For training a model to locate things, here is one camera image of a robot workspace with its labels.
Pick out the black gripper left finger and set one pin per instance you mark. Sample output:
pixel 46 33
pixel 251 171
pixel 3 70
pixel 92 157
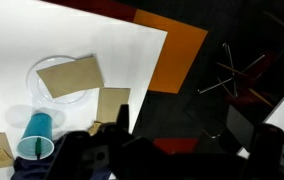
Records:
pixel 88 156

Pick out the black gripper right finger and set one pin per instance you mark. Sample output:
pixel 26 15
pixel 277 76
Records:
pixel 272 156

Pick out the teal plastic cup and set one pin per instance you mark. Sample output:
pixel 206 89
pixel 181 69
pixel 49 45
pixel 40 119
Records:
pixel 38 125

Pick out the small cardboard scrap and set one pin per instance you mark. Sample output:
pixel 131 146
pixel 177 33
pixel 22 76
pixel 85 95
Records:
pixel 94 127

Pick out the brown cardboard rectangle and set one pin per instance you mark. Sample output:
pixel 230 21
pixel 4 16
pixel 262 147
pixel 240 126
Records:
pixel 112 103

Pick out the large brown cardboard sheet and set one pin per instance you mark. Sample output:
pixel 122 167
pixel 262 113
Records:
pixel 70 76

